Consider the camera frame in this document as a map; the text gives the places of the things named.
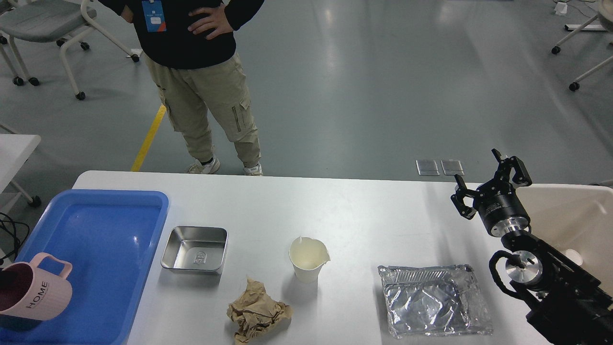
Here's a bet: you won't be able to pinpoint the silver floor plate right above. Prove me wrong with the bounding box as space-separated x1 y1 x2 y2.
440 160 465 175

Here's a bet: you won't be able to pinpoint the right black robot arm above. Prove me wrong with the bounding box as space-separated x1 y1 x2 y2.
450 149 613 345

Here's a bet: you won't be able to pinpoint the square stainless steel dish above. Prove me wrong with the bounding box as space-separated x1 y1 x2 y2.
160 226 228 276

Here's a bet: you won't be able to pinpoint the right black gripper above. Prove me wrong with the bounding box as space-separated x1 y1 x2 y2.
450 149 533 237

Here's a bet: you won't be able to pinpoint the white plastic bin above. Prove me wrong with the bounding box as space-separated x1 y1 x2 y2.
517 184 613 295

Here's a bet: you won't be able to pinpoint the silver floor plate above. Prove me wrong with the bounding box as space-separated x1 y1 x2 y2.
415 159 440 176
440 160 465 175

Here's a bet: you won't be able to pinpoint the blue plastic tray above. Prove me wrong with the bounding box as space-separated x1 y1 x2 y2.
1 189 169 345

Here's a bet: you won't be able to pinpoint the dark teal HOME mug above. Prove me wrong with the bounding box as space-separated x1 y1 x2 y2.
0 315 42 332

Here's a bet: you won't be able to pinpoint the grey office chair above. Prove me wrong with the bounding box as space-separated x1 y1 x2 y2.
0 0 140 100

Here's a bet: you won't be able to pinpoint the white chair base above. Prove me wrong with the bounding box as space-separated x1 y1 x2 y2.
551 0 613 92

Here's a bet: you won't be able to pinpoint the person in black sweater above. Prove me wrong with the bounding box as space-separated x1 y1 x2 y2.
102 0 263 176

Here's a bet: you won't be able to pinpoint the aluminium foil container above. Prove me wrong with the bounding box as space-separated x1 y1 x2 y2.
377 264 493 339

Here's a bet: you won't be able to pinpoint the white paper cup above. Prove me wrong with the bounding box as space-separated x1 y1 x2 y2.
288 236 330 283

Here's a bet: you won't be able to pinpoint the blue ID badge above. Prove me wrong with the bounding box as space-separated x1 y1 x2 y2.
141 0 167 33

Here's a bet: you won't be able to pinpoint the silver floor plate left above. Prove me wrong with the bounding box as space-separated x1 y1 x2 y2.
415 159 440 176

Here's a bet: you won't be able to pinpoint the black cables at left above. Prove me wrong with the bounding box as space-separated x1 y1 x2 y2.
0 212 23 264

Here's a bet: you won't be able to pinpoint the person's right hand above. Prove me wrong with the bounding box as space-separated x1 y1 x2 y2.
120 5 134 23

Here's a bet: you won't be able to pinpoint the crumpled brown paper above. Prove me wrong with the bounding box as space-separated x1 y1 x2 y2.
226 277 294 345

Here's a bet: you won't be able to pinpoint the white side table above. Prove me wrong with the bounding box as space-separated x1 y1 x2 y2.
0 134 41 213

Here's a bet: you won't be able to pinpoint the person's left hand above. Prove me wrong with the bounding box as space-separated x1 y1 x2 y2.
188 4 234 40

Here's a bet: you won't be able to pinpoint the pink HOME mug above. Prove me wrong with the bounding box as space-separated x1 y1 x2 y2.
0 253 73 321

